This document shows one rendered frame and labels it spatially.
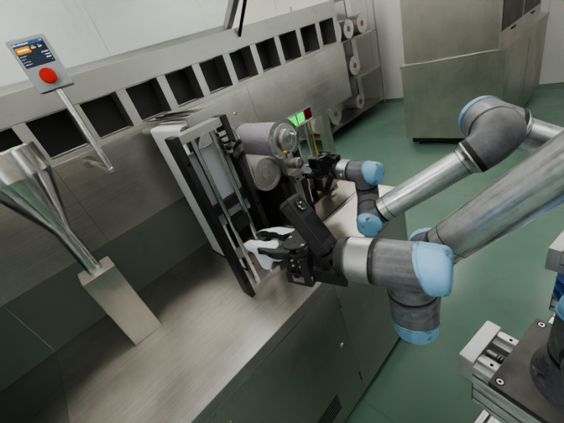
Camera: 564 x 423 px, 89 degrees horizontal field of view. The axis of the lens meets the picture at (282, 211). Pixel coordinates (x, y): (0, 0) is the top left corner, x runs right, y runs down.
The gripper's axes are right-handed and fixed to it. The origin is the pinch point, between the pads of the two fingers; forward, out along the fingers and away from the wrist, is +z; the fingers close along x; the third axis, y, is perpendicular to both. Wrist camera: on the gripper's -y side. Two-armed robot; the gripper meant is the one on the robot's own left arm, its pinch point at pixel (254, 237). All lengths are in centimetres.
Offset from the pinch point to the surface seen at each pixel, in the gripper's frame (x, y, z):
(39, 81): -8, -39, 39
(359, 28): 486, -79, 126
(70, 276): -14, 15, 75
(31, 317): -27, 22, 80
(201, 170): 11.2, -11.4, 22.8
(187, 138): 8.5, -20.3, 20.3
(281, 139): 48, -9, 20
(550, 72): 492, 37, -110
